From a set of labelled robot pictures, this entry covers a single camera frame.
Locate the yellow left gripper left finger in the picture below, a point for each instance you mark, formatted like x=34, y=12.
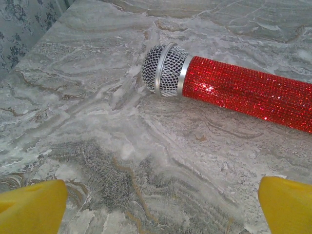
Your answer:
x=29, y=209

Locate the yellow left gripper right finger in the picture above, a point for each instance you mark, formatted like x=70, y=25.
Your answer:
x=290, y=209

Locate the red glitter microphone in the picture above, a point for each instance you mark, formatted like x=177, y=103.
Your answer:
x=243, y=87

